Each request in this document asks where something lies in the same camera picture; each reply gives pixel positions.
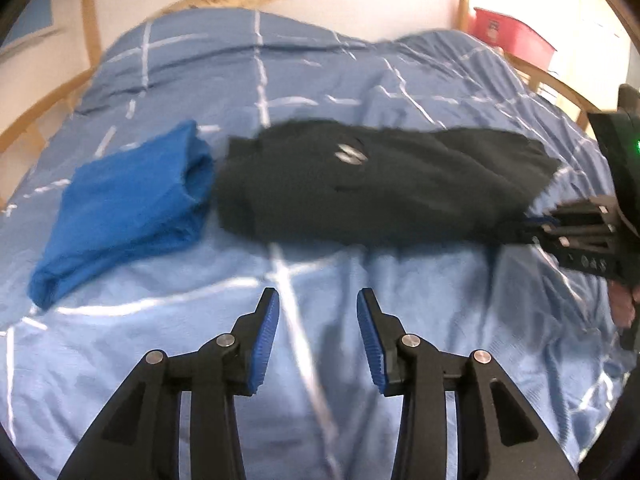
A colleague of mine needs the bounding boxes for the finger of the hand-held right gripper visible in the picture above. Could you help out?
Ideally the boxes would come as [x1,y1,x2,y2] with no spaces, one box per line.
[500,220,618,257]
[525,199,615,227]

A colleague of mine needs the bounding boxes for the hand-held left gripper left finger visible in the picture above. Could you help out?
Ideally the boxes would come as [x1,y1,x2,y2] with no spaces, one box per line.
[59,287,281,480]

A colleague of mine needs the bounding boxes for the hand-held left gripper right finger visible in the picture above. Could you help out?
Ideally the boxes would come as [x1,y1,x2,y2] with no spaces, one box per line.
[356,288,578,480]

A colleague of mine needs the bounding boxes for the black pants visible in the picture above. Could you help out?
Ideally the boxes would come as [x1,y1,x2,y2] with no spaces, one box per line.
[214,119,562,248]

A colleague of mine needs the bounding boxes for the person's right hand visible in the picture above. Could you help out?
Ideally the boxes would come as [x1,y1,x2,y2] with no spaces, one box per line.
[609,280,640,330]

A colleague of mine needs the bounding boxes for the red storage bin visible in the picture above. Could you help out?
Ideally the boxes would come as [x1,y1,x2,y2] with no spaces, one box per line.
[472,6,558,69]

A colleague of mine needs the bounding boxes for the folded blue garment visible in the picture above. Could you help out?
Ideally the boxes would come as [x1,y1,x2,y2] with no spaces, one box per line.
[27,120,217,310]

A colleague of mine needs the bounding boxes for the blue checked blanket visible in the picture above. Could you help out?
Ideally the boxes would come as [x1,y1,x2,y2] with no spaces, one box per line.
[0,7,636,480]

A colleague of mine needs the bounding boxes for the blue window blind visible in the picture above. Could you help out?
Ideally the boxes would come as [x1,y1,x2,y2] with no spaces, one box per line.
[0,0,55,47]

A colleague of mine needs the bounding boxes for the wooden bunk bed frame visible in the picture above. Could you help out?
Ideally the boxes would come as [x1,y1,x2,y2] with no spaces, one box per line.
[0,0,601,211]

